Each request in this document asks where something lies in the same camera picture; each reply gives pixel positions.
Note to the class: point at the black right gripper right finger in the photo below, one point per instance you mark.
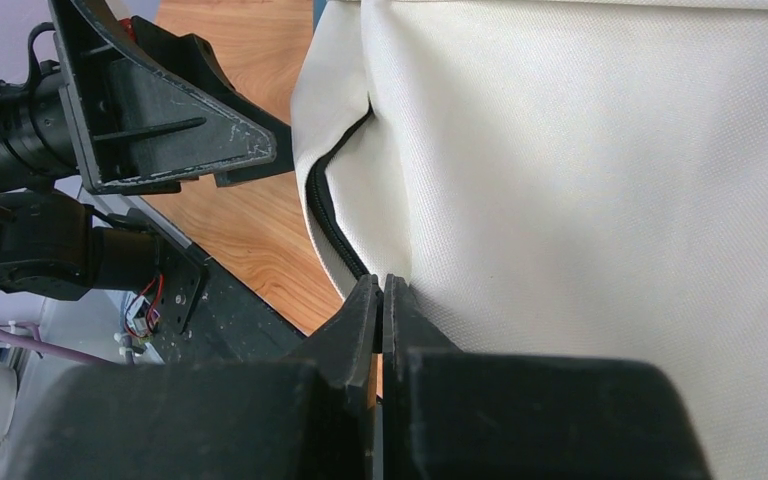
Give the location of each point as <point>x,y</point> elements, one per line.
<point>451,414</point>

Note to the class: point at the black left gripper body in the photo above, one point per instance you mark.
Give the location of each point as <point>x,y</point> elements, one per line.
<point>36,149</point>

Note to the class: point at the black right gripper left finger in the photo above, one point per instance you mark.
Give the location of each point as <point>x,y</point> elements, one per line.
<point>307,415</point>

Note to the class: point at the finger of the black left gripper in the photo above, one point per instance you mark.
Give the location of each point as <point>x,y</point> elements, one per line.
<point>192,122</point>
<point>90,43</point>

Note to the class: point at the cream canvas backpack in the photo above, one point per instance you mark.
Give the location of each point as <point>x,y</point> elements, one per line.
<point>558,177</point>

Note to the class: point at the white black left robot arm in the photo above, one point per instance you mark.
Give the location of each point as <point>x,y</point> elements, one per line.
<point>53,245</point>

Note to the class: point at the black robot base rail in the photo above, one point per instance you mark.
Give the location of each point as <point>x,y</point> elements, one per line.
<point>219,319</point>

